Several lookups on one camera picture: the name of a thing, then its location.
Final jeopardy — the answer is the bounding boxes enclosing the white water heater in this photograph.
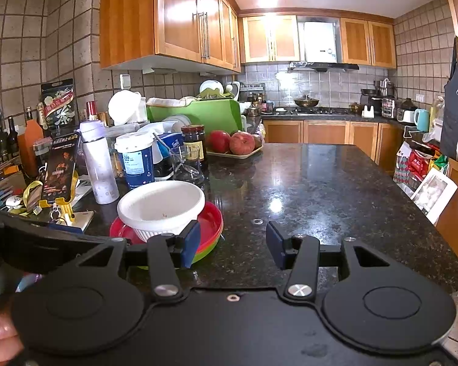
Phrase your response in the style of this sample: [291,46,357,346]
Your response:
[303,21,337,63]

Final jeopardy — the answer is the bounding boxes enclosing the pale red striped apple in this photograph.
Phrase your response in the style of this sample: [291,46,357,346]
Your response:
[229,131,256,156]

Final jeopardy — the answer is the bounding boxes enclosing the orange bottle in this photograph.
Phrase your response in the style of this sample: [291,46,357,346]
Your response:
[17,118,45,178]

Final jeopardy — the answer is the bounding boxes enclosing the red snack packet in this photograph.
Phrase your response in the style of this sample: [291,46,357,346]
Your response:
[406,149,434,179]

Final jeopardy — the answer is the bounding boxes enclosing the range hood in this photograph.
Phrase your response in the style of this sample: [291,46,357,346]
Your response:
[288,62,360,73]

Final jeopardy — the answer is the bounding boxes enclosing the gas stove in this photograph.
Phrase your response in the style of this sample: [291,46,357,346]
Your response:
[275,107,355,117]

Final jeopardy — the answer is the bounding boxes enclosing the green plastic plate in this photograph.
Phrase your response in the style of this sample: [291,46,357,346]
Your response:
[135,232,223,270]

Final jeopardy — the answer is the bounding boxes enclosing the white dish stack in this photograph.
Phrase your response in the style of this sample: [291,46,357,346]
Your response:
[162,115,192,127]

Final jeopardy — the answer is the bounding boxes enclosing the metal spoon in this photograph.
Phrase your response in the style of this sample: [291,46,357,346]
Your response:
[153,133,200,176]

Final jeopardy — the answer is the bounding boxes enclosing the wooden upper cabinet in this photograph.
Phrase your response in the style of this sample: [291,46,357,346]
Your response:
[340,17,398,69]
[240,14,301,64]
[99,0,242,74]

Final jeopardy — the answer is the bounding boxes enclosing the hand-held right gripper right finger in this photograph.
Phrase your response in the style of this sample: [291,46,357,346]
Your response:
[266,221,391,302]

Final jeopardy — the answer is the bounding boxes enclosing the dark sauce jar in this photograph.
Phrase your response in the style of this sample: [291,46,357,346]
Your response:
[180,124,208,168]

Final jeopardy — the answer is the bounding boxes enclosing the black apron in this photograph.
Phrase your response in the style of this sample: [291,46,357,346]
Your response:
[440,60,458,161]

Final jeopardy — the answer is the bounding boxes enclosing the blue tissue pack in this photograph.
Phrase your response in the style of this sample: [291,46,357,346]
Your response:
[158,131,184,149]

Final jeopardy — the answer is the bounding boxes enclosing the glass measuring cup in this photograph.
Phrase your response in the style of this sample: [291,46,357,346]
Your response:
[169,145,206,186]

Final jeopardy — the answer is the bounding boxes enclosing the green cutting board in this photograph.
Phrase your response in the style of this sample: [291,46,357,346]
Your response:
[146,99,240,136]

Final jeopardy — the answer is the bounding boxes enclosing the teal mug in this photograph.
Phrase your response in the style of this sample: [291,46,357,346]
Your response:
[413,109,431,133]

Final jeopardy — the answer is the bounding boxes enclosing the beige fruit tray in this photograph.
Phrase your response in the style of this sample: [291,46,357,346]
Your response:
[206,145,264,160]

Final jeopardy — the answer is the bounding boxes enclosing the stainless steel pots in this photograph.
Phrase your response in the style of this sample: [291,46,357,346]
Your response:
[374,78,395,99]

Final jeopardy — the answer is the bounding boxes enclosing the white notebook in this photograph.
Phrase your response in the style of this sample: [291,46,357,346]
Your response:
[48,210,95,234]

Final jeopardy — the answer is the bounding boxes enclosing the smartphone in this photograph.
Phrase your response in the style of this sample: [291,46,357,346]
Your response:
[40,133,81,203]

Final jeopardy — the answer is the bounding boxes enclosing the white cloth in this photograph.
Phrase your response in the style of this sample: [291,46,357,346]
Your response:
[147,97,198,108]

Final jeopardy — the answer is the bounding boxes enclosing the checkered gift bag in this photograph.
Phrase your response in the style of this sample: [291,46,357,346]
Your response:
[393,141,416,185]

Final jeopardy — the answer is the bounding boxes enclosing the black snack package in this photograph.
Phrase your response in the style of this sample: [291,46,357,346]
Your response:
[41,79,75,130]

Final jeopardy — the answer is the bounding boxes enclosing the white bottle purple cap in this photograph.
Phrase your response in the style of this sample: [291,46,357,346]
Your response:
[78,120,120,204]

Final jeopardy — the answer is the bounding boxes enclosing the wooden lower cabinets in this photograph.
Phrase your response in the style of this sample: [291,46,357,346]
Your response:
[263,119,404,172]

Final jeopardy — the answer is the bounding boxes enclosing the white round plate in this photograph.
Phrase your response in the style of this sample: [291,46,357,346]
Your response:
[199,80,224,94]

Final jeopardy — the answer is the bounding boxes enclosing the stack of coloured books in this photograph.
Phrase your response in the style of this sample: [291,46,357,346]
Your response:
[0,160,25,210]

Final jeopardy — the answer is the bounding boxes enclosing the green dish rack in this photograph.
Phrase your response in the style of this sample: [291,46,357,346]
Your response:
[196,86,233,100]

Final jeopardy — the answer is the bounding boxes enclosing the blue paper cup white lid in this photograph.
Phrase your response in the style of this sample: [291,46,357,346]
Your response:
[114,131,156,190]

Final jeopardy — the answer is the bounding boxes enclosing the orange plastic plate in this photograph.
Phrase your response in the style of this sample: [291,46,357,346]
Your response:
[193,226,224,254]

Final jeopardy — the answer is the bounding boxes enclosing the dark red apple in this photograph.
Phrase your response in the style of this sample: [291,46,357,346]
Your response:
[207,130,232,154]

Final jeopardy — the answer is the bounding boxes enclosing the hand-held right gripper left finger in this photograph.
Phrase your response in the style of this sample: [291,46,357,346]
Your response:
[78,219,202,303]

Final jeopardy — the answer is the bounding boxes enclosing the white window box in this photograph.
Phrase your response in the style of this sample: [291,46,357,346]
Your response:
[410,168,458,225]

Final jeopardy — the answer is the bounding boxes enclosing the dark glass bottle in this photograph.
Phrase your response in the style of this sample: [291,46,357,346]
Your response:
[7,115,20,159]
[0,124,9,163]

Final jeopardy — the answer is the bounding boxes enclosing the yellow phone stand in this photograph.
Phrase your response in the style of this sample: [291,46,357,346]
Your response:
[23,171,79,225]

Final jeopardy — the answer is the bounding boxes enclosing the person's left hand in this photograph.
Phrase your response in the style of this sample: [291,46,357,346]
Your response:
[0,308,25,366]

